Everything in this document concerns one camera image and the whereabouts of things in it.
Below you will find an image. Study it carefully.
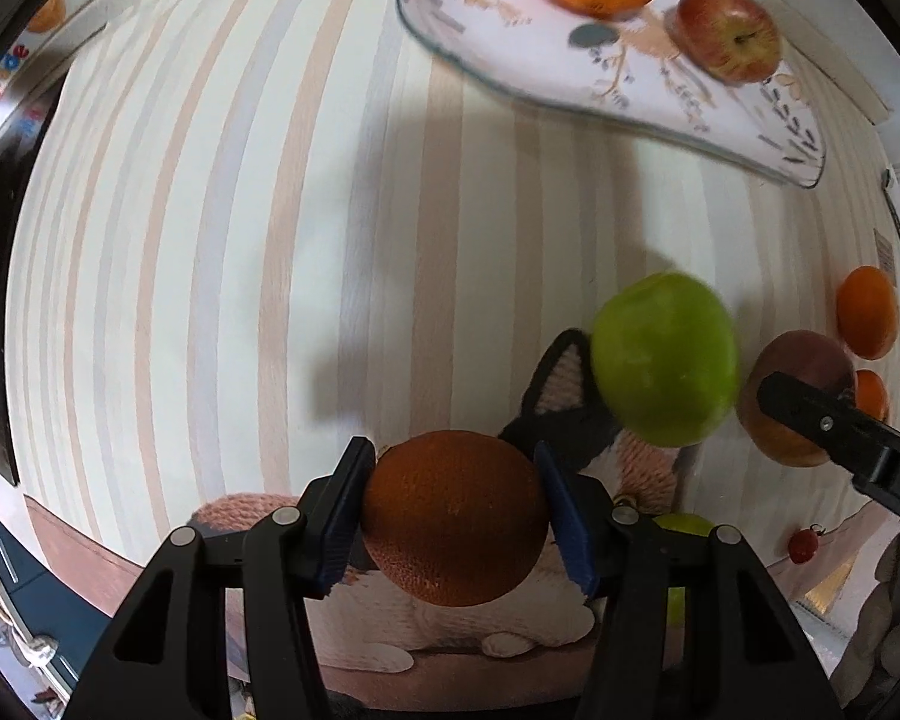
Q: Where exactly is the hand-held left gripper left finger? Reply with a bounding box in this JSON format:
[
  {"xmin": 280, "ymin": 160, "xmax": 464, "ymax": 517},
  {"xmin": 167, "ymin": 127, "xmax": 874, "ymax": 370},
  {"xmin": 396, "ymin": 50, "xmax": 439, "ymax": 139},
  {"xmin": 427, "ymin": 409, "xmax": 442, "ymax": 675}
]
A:
[{"xmin": 60, "ymin": 436, "xmax": 377, "ymax": 720}]

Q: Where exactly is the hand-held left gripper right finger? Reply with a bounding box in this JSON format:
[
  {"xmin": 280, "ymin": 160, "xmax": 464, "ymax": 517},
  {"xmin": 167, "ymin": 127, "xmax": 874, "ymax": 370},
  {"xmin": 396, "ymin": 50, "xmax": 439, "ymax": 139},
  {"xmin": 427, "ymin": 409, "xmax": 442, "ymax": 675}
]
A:
[{"xmin": 532, "ymin": 440, "xmax": 848, "ymax": 720}]

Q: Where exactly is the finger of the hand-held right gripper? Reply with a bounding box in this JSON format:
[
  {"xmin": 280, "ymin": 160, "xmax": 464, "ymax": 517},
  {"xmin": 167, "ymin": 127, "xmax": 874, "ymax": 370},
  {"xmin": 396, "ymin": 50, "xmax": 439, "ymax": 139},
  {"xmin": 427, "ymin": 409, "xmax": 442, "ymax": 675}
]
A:
[{"xmin": 757, "ymin": 370, "xmax": 895, "ymax": 487}]

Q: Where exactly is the red apple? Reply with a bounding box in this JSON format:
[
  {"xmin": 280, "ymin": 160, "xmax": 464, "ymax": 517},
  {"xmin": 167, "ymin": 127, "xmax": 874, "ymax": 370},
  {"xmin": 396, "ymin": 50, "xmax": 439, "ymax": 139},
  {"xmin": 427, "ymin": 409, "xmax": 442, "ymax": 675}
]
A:
[
  {"xmin": 736, "ymin": 330, "xmax": 857, "ymax": 467},
  {"xmin": 673, "ymin": 0, "xmax": 783, "ymax": 85}
]

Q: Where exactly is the green apple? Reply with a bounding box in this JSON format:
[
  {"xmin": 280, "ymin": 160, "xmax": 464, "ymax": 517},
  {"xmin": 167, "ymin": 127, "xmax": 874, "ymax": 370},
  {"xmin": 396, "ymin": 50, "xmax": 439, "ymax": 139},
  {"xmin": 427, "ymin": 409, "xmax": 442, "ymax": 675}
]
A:
[
  {"xmin": 591, "ymin": 271, "xmax": 740, "ymax": 447},
  {"xmin": 651, "ymin": 512, "xmax": 717, "ymax": 627}
]

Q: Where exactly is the floral oval plate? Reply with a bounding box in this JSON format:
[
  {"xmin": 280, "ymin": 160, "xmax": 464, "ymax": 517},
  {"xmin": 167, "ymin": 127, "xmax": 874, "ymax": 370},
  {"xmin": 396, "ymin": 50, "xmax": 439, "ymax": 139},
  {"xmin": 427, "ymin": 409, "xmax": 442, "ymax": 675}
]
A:
[{"xmin": 395, "ymin": 0, "xmax": 827, "ymax": 190}]

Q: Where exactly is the person's right hand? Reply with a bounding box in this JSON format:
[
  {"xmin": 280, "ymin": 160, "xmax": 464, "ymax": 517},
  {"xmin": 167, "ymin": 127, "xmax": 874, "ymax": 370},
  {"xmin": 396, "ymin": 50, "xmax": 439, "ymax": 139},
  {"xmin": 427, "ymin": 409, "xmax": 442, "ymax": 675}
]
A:
[{"xmin": 831, "ymin": 531, "xmax": 900, "ymax": 707}]

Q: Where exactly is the blue cabinet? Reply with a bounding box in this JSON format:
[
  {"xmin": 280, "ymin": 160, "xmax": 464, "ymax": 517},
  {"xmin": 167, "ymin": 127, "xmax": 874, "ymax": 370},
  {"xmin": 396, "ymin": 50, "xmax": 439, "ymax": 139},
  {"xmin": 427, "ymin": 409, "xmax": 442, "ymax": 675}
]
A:
[{"xmin": 0, "ymin": 495, "xmax": 117, "ymax": 700}]

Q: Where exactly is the striped cat print mat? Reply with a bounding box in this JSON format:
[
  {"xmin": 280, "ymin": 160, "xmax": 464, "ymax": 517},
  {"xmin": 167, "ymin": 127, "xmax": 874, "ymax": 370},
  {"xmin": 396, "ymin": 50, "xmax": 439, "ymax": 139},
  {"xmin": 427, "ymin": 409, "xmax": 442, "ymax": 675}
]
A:
[{"xmin": 4, "ymin": 0, "xmax": 900, "ymax": 698}]

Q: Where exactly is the colourful letter wall sticker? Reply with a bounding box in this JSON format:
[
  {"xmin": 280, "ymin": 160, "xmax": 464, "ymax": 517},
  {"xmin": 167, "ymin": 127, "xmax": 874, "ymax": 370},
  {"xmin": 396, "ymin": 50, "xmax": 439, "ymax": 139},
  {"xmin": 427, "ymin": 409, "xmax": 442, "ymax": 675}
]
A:
[{"xmin": 0, "ymin": 41, "xmax": 46, "ymax": 136}]

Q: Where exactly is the orange wedge wall sticker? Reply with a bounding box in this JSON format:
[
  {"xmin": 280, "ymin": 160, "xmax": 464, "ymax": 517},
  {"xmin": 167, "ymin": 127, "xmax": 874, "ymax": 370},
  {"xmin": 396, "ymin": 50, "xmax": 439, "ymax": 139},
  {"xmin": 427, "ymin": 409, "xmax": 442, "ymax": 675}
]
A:
[{"xmin": 26, "ymin": 0, "xmax": 68, "ymax": 35}]

